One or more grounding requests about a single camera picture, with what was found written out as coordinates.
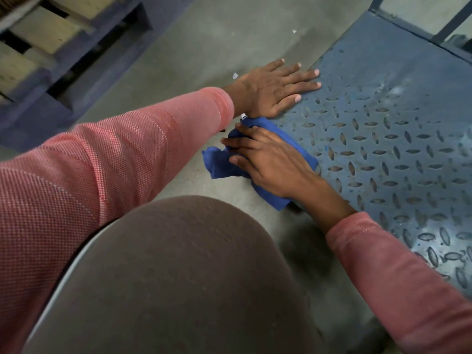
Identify person's left hand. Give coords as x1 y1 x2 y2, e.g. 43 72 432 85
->
236 59 322 119

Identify person's right hand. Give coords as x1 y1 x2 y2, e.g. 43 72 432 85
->
220 122 325 203

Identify blue cleaning cloth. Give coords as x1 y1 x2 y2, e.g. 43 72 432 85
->
202 117 320 212

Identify person's right forearm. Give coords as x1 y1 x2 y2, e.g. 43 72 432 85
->
302 180 472 354

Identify person's left forearm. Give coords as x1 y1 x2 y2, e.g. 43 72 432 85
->
0 83 244 354

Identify person's dark brown trousers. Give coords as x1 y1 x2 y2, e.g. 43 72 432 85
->
22 195 329 354

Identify blue wooden pallet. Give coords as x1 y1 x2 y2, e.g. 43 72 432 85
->
0 0 200 151

